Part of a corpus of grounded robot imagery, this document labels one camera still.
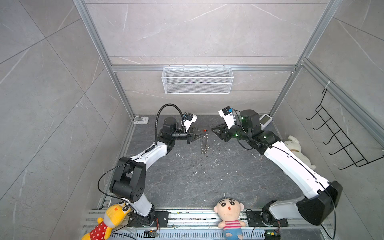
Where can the white wall bracket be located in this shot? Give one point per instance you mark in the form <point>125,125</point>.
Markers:
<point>141,120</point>

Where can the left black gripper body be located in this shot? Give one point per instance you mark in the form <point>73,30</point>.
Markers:
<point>189,137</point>

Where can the white digital clock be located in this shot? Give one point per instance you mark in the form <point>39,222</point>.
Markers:
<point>265,120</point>

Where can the red-handled metal key ring holder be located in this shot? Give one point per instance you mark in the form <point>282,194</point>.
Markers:
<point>205,145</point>

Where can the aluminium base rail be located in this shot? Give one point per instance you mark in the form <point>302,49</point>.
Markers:
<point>202,224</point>

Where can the black-haired plush doll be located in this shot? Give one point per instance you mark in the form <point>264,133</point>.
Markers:
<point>229,211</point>

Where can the black wire hook rack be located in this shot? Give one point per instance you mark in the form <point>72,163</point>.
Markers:
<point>340,137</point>

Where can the white wire mesh basket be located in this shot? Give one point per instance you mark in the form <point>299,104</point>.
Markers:
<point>197,80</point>

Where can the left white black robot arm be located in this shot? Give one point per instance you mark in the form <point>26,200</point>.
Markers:
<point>129,178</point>

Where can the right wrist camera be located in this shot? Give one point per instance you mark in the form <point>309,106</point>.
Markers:
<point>228,116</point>

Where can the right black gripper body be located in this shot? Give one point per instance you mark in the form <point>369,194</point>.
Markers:
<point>226,134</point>

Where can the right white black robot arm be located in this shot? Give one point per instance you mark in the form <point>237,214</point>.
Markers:
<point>321,196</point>

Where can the white plush dog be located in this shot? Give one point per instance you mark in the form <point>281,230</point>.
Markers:
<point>294,146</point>

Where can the yellow red plush toy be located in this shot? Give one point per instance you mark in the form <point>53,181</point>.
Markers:
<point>113,217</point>

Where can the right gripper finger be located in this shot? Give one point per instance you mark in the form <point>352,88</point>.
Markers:
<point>218,128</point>
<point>218,133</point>

